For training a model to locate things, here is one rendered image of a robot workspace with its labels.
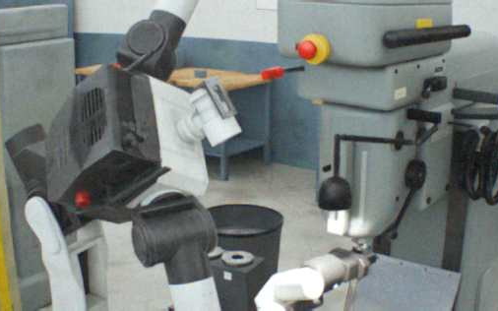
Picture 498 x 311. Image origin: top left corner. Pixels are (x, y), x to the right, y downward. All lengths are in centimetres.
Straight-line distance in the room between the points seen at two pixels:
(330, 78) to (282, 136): 551
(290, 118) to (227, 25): 118
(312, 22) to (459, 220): 83
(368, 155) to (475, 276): 69
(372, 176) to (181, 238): 46
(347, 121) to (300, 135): 534
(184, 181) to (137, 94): 20
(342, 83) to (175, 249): 50
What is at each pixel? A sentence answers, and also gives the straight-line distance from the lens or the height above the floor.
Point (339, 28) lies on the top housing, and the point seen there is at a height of 181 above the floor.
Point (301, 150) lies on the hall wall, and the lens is 693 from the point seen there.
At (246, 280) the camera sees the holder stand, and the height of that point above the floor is 109.
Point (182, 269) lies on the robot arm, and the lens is 136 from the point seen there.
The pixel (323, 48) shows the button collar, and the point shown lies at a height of 176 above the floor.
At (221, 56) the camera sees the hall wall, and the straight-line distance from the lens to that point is 735.
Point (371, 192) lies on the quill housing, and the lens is 158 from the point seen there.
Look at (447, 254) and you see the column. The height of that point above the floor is 114.
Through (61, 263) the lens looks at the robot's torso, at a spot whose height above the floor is 125.
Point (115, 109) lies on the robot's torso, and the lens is 135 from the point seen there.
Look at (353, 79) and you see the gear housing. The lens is 150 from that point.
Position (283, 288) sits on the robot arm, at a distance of 156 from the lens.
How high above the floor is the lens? 192
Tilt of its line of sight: 15 degrees down
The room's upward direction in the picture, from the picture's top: straight up
